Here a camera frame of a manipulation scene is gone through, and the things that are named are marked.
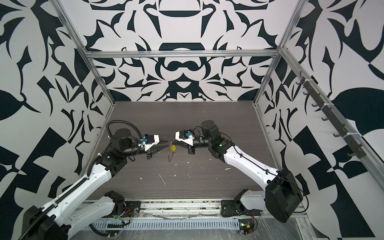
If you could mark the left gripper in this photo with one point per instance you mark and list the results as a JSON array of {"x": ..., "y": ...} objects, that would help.
[{"x": 152, "y": 151}]

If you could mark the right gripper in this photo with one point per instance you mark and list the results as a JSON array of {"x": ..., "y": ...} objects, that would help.
[{"x": 182, "y": 143}]

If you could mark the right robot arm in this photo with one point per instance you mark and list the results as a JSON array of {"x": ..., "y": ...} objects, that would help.
[{"x": 280, "y": 194}]

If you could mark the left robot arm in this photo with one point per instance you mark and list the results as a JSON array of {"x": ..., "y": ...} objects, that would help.
[{"x": 38, "y": 226}]

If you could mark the green circuit board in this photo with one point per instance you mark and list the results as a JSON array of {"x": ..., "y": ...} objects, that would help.
[{"x": 246, "y": 227}]

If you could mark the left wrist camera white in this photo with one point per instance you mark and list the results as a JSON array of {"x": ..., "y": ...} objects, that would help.
[{"x": 149, "y": 141}]

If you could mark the aluminium front rail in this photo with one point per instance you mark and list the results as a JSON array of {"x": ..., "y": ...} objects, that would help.
[{"x": 180, "y": 207}]

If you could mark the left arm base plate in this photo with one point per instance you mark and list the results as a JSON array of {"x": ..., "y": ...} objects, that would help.
[{"x": 129, "y": 209}]

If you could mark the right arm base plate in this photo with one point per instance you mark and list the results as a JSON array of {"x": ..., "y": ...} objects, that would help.
[{"x": 232, "y": 208}]

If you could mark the white slotted cable duct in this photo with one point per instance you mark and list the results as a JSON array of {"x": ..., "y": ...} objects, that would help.
[{"x": 187, "y": 224}]

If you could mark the dark wall hook rack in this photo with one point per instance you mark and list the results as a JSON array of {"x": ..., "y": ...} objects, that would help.
[{"x": 334, "y": 116}]

